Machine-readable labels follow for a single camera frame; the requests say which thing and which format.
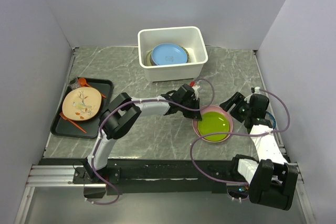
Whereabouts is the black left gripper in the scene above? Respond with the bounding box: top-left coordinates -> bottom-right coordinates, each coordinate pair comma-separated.
180,97 -> 202,121

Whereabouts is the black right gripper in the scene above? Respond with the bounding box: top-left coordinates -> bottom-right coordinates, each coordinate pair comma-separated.
219,91 -> 253,123

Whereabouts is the blue plate with bamboo mat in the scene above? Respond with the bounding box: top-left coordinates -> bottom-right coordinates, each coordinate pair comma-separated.
152,43 -> 187,66

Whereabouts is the dark plate with deer motif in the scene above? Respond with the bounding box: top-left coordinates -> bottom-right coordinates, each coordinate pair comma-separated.
149,50 -> 156,66

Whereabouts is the cream plate with branch motif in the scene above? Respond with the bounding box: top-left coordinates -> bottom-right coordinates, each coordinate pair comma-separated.
145,50 -> 152,66

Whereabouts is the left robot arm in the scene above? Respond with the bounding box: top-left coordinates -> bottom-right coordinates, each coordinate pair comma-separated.
83,84 -> 202,183

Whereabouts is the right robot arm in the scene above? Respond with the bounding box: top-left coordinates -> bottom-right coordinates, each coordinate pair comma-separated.
220,90 -> 298,210

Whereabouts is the white plastic bin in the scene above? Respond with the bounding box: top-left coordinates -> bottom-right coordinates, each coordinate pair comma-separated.
138,26 -> 208,82

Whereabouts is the pink plate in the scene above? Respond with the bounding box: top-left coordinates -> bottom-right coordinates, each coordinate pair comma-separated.
192,105 -> 234,136

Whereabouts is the green plate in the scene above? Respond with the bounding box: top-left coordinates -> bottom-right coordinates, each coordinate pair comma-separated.
196,111 -> 230,135

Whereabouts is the blue white patterned bowl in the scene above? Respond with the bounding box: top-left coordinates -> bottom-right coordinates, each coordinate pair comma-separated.
265,111 -> 276,130

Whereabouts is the beige plate with bird motif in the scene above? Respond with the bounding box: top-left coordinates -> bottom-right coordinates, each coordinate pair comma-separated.
62,87 -> 102,121

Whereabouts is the orange measuring scoop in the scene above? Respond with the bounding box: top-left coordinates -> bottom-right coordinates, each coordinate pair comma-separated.
78,77 -> 91,88

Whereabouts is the clear glass cup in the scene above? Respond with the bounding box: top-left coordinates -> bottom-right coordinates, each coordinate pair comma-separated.
68,78 -> 81,90

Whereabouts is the orange plastic fork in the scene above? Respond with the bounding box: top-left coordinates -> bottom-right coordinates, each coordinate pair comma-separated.
62,117 -> 87,134

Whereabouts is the black plastic tray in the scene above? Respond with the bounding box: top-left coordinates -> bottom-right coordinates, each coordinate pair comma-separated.
50,78 -> 113,138

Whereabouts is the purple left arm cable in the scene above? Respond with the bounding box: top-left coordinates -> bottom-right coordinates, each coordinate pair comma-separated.
83,78 -> 215,206

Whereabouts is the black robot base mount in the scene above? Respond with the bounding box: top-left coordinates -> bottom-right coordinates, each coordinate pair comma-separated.
73,159 -> 249,200

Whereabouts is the aluminium frame rail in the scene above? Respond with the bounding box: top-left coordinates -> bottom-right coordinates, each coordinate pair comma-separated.
26,163 -> 87,187

